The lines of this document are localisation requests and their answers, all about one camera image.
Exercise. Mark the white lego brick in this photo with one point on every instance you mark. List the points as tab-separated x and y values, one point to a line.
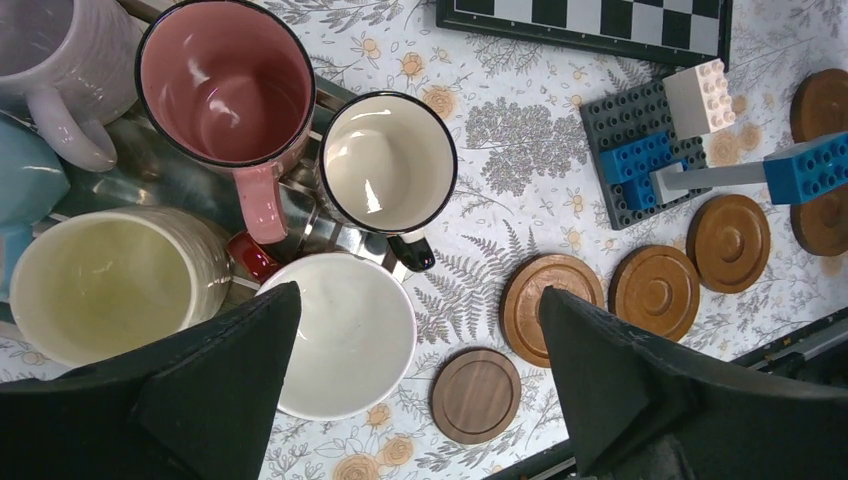
698	100

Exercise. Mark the floral tablecloth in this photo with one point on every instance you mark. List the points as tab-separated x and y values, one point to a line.
527	186

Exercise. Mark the brown wooden coaster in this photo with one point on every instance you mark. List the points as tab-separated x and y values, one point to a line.
656	288
729	241
518	312
819	105
820	225

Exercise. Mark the white black-rimmed enamel mug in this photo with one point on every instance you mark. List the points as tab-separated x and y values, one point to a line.
387	164

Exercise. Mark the cream yellow mug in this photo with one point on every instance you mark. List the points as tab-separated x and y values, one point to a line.
102	284

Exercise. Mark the black white chessboard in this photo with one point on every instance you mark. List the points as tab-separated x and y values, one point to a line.
681	33

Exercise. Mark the white red bowl cup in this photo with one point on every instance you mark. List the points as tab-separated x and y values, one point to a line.
356	336

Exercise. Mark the metal serving tray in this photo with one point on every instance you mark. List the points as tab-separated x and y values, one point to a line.
151	172

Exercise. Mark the grey lego baseplate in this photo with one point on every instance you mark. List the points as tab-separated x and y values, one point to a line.
630	135

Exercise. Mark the dark walnut coaster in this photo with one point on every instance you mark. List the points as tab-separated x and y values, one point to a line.
475	396

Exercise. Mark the light blue mug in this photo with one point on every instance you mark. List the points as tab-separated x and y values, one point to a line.
32	183

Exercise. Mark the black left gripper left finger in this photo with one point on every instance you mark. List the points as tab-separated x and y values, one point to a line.
198	404

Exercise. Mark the pink enamel mug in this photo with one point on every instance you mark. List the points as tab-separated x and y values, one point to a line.
231	86

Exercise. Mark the blue lego brick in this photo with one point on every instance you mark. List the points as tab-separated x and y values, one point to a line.
792	176

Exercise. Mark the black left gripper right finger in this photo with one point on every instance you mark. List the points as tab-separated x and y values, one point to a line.
640	406

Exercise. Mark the lavender ceramic mug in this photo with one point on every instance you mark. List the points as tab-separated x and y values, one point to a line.
68	67

